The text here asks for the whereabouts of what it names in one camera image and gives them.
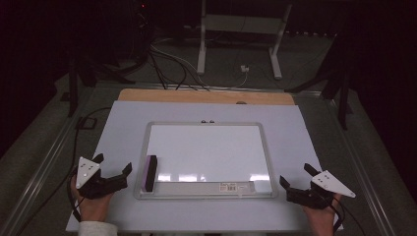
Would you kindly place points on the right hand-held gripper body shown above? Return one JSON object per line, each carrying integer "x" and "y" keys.
{"x": 324, "y": 185}

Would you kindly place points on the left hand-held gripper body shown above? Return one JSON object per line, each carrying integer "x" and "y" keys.
{"x": 87, "y": 172}

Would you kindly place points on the black whiteboard eraser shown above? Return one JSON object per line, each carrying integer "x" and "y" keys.
{"x": 144, "y": 173}

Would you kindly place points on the silver framed whiteboard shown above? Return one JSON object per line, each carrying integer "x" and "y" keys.
{"x": 209, "y": 150}

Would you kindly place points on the person's right hand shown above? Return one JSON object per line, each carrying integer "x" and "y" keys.
{"x": 323, "y": 218}

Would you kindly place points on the person's left hand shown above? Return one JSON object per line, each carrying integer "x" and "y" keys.
{"x": 93, "y": 208}

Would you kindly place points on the black tripod stand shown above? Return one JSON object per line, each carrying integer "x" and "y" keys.
{"x": 73, "y": 85}
{"x": 342, "y": 98}

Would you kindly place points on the dark device with red light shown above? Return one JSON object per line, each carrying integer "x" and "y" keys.
{"x": 143, "y": 10}

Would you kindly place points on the grey metal stand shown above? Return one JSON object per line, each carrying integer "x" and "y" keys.
{"x": 242, "y": 23}

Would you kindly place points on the black square frame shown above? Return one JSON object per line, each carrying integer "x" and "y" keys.
{"x": 87, "y": 123}

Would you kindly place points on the metal floor rail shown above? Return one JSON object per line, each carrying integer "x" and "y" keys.
{"x": 42, "y": 170}
{"x": 360, "y": 170}

